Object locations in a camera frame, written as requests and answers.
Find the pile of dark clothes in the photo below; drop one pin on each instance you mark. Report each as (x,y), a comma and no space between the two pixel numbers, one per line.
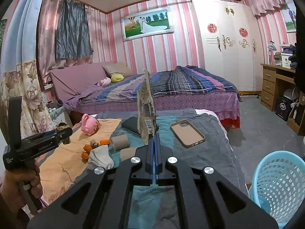
(292,51)

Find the ginger piece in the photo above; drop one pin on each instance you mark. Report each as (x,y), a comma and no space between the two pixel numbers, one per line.
(94,144)

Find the white storage box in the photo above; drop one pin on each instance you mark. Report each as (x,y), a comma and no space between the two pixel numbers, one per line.
(284,60)

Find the white wardrobe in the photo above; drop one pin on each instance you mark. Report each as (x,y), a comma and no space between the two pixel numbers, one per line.
(226,59)

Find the grey printed snack wrapper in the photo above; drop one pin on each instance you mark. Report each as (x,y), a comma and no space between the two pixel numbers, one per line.
(145,105)

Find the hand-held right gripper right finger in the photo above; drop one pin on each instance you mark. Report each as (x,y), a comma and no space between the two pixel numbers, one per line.
(159,152)

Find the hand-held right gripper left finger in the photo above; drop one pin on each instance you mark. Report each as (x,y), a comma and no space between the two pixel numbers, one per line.
(152,152)

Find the floral curtain with blue top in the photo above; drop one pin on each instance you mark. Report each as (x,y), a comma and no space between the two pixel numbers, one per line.
(23,88)

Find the yellow plush toy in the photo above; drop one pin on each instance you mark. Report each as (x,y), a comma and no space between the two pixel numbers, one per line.
(117,78)

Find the pink cloth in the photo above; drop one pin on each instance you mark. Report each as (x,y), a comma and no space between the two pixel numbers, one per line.
(205,111)

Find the white sock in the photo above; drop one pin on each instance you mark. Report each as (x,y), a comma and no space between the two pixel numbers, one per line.
(100,157)

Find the black smartphone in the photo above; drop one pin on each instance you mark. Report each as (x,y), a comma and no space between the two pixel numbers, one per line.
(129,125)

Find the teal towel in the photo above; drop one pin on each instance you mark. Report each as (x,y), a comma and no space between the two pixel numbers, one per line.
(145,200)

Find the grey curtain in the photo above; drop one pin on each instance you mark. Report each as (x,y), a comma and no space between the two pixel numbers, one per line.
(72,28)

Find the desk lamp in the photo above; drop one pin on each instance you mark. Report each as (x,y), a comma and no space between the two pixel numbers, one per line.
(271,47)

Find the white wall socket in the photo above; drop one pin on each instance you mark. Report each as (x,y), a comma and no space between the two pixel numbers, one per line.
(48,86)

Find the pink piggy bank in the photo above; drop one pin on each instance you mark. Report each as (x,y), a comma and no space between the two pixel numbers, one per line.
(89,125)

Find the black coat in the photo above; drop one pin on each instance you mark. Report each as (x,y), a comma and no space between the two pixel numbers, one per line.
(300,52)

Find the black cardboard box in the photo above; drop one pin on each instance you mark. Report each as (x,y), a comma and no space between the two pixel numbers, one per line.
(283,108)

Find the pink plush toy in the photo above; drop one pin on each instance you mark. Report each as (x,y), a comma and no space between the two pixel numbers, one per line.
(104,81)

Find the light blue plastic basket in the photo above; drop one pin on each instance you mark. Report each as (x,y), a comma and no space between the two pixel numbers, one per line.
(259,179)

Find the bed with purple dotted skirt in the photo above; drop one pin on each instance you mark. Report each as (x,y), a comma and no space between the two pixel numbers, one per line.
(190,102)

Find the white electric fan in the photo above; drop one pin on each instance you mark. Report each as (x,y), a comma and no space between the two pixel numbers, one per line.
(290,94)

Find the wall poster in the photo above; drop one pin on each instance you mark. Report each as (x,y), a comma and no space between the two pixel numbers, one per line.
(290,16)

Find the wooden desk with drawers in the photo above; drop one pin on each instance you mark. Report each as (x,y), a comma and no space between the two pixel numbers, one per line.
(269,83)

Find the beige phone case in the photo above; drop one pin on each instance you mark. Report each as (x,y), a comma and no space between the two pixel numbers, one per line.
(188,133)

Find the framed wedding photo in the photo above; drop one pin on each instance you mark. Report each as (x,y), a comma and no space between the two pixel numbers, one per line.
(147,23)

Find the orange carrot piece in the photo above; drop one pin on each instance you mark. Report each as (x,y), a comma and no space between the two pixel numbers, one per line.
(104,142)

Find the striped plaid bed blanket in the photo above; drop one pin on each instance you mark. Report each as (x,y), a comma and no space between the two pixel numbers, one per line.
(181,78)

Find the beige pillow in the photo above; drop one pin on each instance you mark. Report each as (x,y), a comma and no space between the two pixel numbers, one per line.
(116,69)

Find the person's left hand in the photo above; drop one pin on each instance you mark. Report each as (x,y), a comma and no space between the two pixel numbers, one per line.
(16,186)

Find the cardboard tube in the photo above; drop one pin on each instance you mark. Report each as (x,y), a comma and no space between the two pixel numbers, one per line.
(120,142)

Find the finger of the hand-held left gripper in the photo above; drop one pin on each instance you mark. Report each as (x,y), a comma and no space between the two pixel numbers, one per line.
(47,134)
(65,136)

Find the orange towel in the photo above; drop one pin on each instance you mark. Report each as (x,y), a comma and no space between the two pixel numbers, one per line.
(62,167)

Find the grey blanket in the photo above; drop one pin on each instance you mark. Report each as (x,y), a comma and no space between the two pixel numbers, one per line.
(209,152)

